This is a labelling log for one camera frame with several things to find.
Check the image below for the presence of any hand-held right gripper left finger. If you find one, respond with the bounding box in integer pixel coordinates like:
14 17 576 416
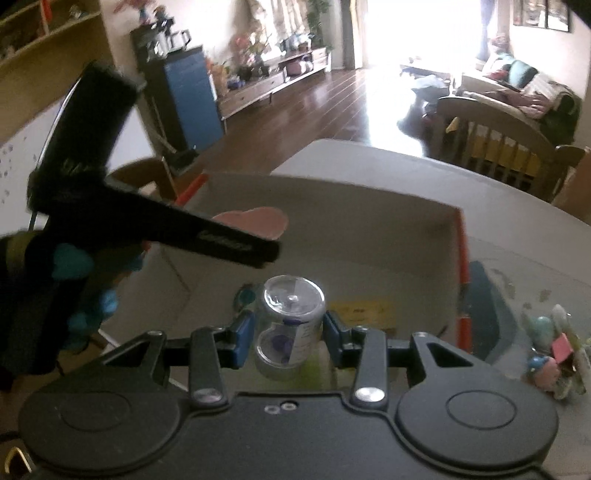
104 312 256 411

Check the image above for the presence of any pink and blue toy figure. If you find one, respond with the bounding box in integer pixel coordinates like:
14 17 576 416
526 354 561 393

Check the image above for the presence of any oval coffee table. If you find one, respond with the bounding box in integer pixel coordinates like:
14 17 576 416
399 58 455 81

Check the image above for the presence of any blue bag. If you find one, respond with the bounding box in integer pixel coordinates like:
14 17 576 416
411 76 451 100

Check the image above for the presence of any pink flower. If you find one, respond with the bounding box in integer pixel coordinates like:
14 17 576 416
235 34 259 65

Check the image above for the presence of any tall potted plant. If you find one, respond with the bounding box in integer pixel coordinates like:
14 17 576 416
307 0 333 47

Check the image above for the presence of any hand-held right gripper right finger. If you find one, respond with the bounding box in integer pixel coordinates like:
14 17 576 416
323 311 476 409

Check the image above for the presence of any wooden TV cabinet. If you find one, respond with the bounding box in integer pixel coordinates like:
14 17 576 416
217 46 331 121

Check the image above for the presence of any beige sofa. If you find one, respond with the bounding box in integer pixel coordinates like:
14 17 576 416
462 51 583 144

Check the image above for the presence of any blue cabinet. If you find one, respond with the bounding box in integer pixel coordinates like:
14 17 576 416
139 44 227 153

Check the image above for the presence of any pink heart-shaped dish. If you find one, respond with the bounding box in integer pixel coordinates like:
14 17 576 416
212 208 289 241

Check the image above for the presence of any small pink card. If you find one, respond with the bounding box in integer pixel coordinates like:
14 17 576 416
551 336 575 365

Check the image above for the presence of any red cardboard box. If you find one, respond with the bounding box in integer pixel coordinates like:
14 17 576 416
99 171 472 365

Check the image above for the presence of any small yellow box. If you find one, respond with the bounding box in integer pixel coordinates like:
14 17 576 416
332 300 393 324

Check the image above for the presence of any clear plastic jar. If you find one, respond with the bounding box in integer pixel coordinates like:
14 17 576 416
254 275 326 381

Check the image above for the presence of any small green-capped bottle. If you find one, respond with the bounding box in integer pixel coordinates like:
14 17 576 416
233 284 257 311

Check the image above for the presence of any wooden dining chair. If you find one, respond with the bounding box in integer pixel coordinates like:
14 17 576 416
436 95 559 195
551 144 591 204

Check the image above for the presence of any floral cloth cover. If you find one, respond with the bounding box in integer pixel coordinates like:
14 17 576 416
245 0 310 38

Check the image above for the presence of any light wooden shelf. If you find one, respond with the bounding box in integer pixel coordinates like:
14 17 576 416
0 0 114 144

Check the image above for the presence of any dark framed wall picture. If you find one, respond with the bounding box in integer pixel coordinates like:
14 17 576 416
512 0 548 27
546 0 573 33

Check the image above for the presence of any teal cushion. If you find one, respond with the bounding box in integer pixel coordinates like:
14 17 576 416
510 60 539 86

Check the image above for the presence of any teal egg-shaped toy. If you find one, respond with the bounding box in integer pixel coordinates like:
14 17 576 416
526 316 555 347

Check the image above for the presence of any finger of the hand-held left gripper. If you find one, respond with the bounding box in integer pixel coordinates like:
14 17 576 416
104 184 281 270

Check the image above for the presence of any silver kettle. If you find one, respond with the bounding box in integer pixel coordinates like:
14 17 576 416
166 28 192 51

